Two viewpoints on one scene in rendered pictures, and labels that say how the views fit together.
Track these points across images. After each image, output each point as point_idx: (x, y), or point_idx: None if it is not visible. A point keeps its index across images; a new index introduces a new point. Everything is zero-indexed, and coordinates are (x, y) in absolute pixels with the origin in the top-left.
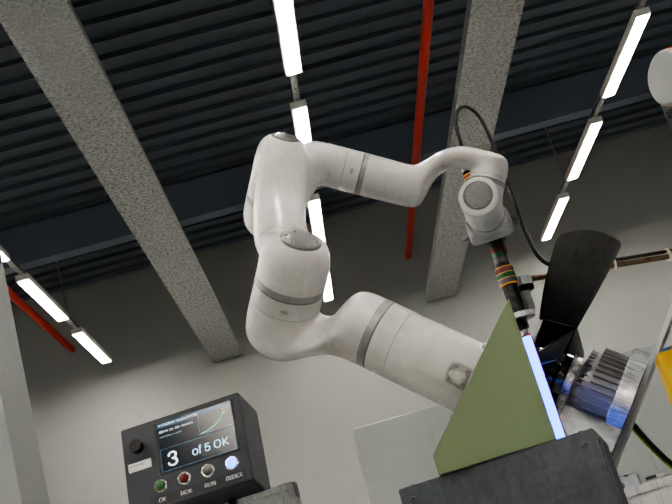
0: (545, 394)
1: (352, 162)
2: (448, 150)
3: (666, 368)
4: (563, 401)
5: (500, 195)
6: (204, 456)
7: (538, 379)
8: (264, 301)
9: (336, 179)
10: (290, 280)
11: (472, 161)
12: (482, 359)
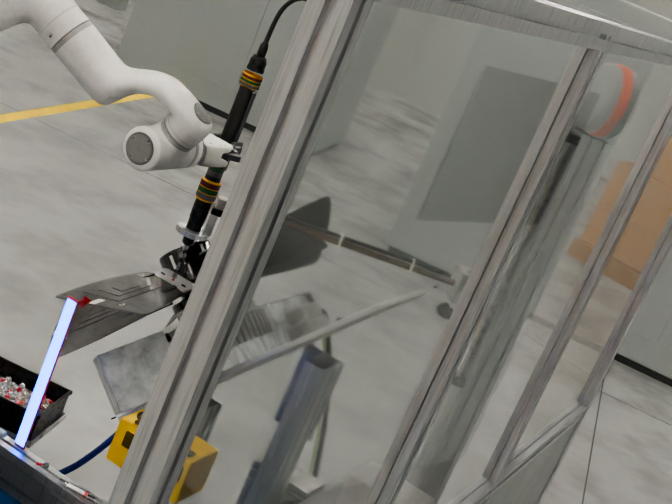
0: (52, 354)
1: (55, 28)
2: (151, 84)
3: (118, 433)
4: (179, 319)
5: (171, 158)
6: None
7: (56, 339)
8: None
9: (36, 30)
10: None
11: (168, 109)
12: None
